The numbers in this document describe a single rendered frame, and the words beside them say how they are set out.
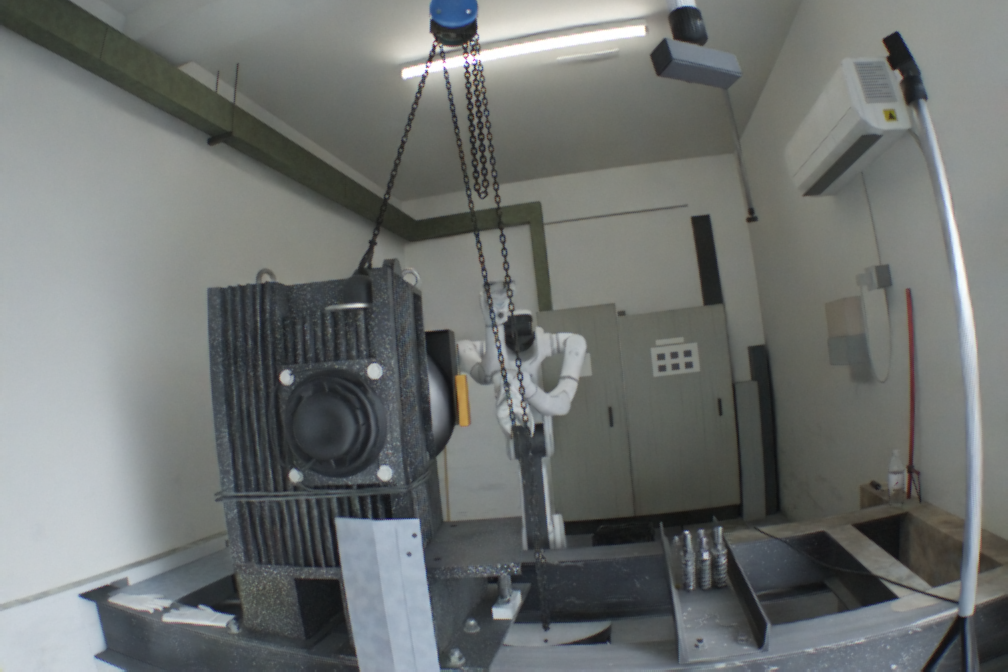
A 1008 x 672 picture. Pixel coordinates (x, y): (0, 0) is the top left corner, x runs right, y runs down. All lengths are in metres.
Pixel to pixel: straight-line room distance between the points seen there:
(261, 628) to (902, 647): 1.63
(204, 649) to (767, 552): 1.88
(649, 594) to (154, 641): 1.71
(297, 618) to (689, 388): 3.35
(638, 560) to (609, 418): 2.28
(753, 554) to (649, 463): 2.29
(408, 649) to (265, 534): 0.48
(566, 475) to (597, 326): 1.15
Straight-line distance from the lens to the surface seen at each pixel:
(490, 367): 2.05
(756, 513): 4.54
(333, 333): 1.37
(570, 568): 2.13
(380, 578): 1.24
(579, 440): 4.31
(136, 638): 2.17
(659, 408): 4.28
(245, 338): 1.48
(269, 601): 1.62
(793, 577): 2.24
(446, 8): 1.79
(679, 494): 4.40
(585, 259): 4.57
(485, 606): 1.70
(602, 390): 4.26
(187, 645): 1.96
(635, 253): 4.56
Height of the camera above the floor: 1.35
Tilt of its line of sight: 8 degrees up
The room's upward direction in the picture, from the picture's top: 5 degrees counter-clockwise
